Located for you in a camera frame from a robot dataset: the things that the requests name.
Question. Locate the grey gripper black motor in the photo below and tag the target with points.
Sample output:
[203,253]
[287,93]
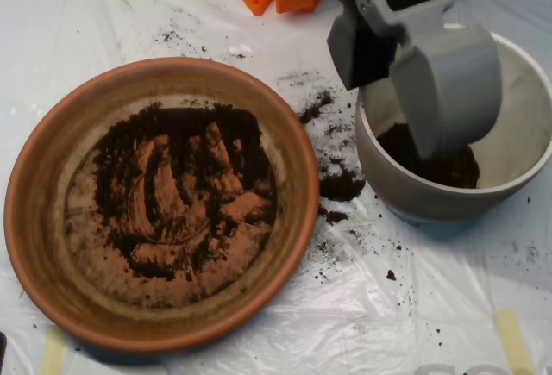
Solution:
[424,62]

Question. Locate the elongated spilled soil clump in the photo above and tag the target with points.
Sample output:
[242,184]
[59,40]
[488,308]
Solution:
[311,113]

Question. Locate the large spilled soil pile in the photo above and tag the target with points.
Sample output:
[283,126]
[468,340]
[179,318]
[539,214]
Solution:
[340,187]

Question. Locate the white ceramic pot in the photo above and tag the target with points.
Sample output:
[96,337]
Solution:
[409,202]

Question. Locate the small spilled soil clump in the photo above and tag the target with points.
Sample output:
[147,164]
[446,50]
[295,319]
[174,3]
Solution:
[335,216]

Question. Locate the tiny spilled soil crumb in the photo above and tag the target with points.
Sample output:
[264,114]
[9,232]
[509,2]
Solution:
[391,275]

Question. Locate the terracotta saucer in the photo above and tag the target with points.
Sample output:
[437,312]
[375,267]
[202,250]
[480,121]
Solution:
[43,228]

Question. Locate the clear plastic sheet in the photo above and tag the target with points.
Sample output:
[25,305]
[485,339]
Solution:
[388,327]

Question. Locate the beige masking tape strip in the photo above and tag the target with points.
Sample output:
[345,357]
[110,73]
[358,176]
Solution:
[513,340]
[54,353]

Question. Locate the dark object at edge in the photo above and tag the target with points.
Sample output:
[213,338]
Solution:
[2,347]

